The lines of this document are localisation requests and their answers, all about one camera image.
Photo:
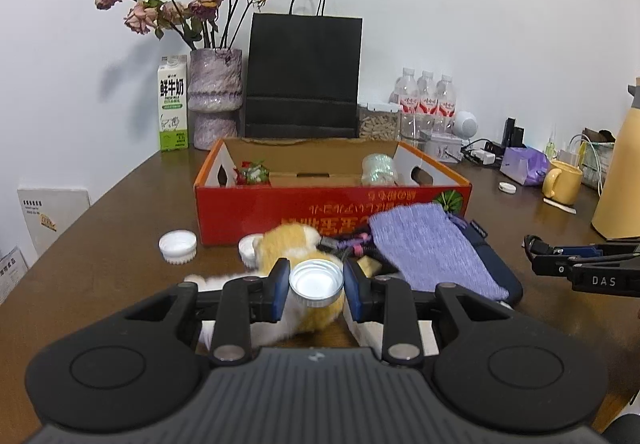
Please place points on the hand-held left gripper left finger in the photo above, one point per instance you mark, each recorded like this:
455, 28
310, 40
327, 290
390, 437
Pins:
280, 291

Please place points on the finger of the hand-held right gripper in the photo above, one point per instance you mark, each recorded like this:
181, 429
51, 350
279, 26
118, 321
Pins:
575, 251
555, 266

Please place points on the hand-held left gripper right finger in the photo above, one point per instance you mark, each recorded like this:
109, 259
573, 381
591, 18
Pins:
353, 294

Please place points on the small yellow block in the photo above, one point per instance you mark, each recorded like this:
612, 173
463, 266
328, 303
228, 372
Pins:
369, 266

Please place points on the white jar lid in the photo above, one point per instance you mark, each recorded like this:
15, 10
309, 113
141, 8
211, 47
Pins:
316, 281

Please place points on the orange white plush toy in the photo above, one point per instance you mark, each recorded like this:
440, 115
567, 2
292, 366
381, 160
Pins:
282, 244

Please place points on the navy blue pouch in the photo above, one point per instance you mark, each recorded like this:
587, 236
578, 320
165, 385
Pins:
492, 264

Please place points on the red cardboard box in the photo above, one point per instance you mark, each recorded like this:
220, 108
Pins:
260, 219

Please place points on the purple knitted pouch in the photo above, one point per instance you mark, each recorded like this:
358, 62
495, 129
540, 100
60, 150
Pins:
430, 249

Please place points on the white paper strip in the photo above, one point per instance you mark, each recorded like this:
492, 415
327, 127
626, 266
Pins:
560, 205

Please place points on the small white bottle cap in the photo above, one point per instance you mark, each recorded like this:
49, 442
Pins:
247, 251

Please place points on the yellow mug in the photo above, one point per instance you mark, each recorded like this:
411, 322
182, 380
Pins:
567, 181

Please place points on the yellow thermos jug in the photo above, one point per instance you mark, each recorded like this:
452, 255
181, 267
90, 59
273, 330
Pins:
620, 174

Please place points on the small white round lid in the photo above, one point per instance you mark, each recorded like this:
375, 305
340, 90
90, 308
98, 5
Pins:
506, 187

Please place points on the purple tissue pack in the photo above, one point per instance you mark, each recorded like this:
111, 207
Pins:
522, 164

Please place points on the small green bottle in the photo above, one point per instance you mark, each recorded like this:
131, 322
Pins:
551, 147

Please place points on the large white bottle cap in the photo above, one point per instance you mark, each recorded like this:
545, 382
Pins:
177, 244

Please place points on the red green decoration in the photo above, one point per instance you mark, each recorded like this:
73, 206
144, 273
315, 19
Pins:
252, 173

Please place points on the iridescent plastic wrap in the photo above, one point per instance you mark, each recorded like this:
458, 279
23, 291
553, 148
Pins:
378, 169

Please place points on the white charger adapter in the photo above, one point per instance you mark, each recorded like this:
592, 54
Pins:
482, 157

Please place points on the black upright device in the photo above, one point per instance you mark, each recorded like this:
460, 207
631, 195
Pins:
512, 132

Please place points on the white patterned tin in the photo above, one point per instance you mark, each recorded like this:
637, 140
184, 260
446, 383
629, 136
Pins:
442, 147

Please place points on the white round speaker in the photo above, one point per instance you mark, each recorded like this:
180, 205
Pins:
465, 123

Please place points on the clear jar of seeds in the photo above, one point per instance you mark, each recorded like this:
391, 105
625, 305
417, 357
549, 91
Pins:
377, 124

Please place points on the empty glass cup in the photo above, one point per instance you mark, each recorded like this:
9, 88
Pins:
417, 130

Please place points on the brown wooden desk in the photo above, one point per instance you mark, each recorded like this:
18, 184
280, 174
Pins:
100, 274

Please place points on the clear water bottle red label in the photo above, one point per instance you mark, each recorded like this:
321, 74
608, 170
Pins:
406, 94
446, 99
427, 97

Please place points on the purple marbled vase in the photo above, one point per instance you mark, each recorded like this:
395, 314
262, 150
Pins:
215, 89

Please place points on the black paper bag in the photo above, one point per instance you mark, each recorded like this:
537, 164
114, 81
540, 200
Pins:
305, 74

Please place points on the white green milk carton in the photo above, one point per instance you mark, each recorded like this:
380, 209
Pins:
172, 99

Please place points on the white booklet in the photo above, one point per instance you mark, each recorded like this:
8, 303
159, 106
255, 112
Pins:
55, 224

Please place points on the white printed paper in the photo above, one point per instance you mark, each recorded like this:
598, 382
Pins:
10, 274

